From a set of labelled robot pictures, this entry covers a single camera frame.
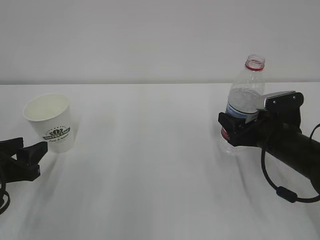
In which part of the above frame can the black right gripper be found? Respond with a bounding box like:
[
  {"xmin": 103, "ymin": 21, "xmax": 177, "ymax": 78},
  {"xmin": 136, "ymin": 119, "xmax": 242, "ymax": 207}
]
[{"xmin": 218, "ymin": 112, "xmax": 267, "ymax": 148}]

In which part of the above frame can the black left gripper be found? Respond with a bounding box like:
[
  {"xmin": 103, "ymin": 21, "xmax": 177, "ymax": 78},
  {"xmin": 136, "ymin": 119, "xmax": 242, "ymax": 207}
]
[{"xmin": 0, "ymin": 137, "xmax": 48, "ymax": 184}]

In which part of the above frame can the clear plastic water bottle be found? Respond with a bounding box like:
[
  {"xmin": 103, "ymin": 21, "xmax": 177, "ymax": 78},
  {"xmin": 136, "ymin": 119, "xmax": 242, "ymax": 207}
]
[{"xmin": 219, "ymin": 53, "xmax": 267, "ymax": 157}]

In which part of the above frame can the white paper cup green logo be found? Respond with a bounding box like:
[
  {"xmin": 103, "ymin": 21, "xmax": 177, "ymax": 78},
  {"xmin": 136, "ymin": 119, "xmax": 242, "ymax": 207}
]
[{"xmin": 23, "ymin": 93, "xmax": 75, "ymax": 153}]

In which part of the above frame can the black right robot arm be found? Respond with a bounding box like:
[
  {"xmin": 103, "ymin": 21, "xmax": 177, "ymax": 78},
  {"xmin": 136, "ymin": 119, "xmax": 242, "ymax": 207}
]
[{"xmin": 218, "ymin": 98, "xmax": 320, "ymax": 192}]

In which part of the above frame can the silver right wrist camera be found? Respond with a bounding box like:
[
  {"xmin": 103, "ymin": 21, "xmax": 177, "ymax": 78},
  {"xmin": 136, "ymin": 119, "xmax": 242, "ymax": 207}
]
[{"xmin": 253, "ymin": 90, "xmax": 304, "ymax": 116}]

